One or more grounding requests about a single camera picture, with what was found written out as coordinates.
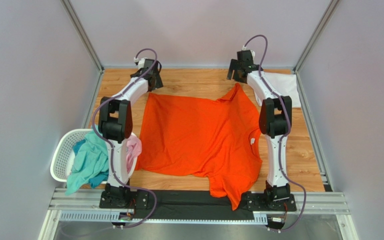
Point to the aluminium rail frame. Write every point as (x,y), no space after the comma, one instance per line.
(82,206)

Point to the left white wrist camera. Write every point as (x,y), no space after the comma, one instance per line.
(140,62)

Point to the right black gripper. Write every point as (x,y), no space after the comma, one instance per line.
(234,68)

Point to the folded white t-shirt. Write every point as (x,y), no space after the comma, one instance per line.
(284,84)

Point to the pink t-shirt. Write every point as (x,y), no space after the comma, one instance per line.
(134,149)

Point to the teal t-shirt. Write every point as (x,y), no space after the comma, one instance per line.
(90,164)

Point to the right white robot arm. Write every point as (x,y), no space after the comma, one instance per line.
(275,122)

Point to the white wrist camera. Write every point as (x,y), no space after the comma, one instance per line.
(140,62)
(247,54)

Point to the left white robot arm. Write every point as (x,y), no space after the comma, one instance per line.
(115,125)

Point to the white laundry basket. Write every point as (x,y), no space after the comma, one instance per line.
(63,158)

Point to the orange t-shirt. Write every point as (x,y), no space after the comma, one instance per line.
(213,139)

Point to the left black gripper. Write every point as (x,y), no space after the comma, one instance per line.
(159,84)

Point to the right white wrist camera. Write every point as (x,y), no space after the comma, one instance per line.
(247,54)

